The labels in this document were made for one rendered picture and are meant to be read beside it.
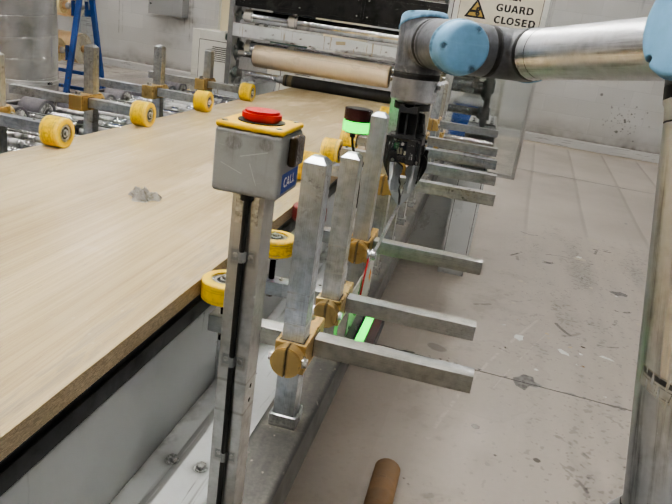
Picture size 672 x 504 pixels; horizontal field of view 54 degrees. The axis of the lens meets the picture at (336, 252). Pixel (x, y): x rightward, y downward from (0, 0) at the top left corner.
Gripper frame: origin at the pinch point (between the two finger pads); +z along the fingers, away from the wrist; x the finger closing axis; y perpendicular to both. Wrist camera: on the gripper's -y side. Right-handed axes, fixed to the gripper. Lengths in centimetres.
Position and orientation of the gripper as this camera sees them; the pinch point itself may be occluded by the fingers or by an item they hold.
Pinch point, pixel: (400, 197)
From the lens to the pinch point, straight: 139.2
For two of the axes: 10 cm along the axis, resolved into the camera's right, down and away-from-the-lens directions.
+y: -2.5, 2.9, -9.2
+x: 9.6, 1.8, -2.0
